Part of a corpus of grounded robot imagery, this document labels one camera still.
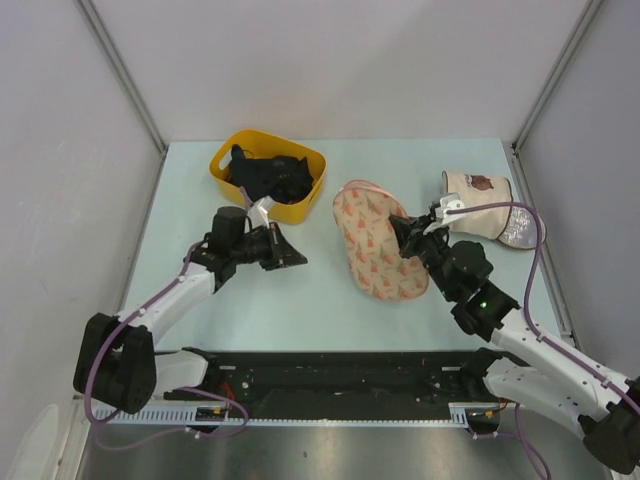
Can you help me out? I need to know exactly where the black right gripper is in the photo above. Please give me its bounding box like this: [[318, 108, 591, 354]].
[[390, 213, 456, 300]]

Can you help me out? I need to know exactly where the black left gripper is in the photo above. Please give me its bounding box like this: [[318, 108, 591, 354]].
[[231, 221, 306, 271]]

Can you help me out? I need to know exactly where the pink tulip mesh laundry bag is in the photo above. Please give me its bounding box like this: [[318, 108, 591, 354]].
[[332, 179, 429, 301]]

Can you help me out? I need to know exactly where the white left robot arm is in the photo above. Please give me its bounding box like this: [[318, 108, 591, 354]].
[[73, 206, 308, 414]]

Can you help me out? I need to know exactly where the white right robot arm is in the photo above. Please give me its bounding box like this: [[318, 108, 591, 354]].
[[389, 215, 639, 475]]

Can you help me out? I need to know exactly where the beige fabric storage bag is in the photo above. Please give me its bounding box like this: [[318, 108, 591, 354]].
[[442, 170, 546, 250]]

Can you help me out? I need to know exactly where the black clothes pile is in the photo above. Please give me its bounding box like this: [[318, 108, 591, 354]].
[[229, 144, 314, 204]]

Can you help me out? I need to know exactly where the yellow plastic basket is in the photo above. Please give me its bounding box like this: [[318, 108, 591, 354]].
[[209, 129, 327, 225]]

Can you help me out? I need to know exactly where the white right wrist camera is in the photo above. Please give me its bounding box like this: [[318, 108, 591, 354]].
[[424, 193, 466, 234]]

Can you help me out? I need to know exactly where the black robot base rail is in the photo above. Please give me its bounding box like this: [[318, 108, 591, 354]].
[[163, 348, 505, 415]]

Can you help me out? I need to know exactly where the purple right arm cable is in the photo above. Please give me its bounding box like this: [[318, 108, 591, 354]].
[[442, 201, 640, 479]]

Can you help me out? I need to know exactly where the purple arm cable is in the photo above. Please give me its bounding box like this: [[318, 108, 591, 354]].
[[83, 184, 256, 449], [442, 201, 640, 479]]

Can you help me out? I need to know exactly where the white slotted cable duct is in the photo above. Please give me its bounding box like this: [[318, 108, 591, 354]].
[[93, 402, 498, 428]]

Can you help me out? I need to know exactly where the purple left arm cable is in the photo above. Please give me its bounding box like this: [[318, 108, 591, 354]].
[[83, 184, 256, 449]]

